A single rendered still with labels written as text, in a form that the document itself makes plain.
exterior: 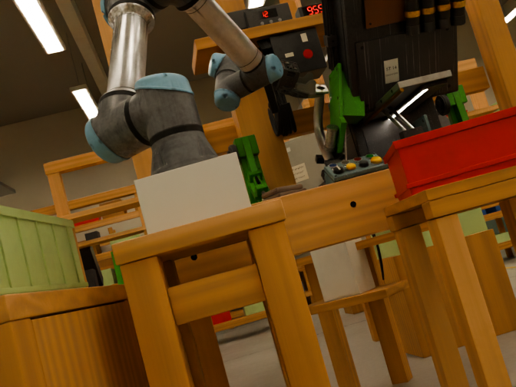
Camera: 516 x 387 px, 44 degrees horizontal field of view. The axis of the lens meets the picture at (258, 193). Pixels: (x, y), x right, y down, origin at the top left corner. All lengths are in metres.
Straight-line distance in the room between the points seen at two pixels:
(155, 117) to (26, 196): 11.05
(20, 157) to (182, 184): 11.32
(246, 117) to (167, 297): 1.20
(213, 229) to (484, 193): 0.56
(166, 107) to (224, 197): 0.24
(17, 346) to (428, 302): 0.94
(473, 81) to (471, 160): 1.27
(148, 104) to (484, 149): 0.71
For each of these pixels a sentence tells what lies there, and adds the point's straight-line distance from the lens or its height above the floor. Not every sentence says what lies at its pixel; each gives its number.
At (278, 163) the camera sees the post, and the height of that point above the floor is 1.08.
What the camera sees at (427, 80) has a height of 1.12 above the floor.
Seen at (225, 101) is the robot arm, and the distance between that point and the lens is 1.89.
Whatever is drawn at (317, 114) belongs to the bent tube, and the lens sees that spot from 2.10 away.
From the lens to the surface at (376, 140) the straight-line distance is 2.13.
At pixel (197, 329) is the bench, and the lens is 1.58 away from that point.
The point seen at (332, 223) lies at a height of 0.80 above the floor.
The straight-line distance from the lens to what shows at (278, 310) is 1.18.
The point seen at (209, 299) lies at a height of 0.71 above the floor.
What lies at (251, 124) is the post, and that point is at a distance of 2.27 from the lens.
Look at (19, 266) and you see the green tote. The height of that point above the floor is 0.85.
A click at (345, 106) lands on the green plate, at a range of 1.97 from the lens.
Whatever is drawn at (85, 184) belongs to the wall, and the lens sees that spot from 12.17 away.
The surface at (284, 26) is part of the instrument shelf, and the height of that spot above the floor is 1.52.
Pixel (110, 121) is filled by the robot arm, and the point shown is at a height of 1.12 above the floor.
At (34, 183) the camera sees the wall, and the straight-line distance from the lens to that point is 12.36.
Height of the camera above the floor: 0.72
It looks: 7 degrees up
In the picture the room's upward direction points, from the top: 16 degrees counter-clockwise
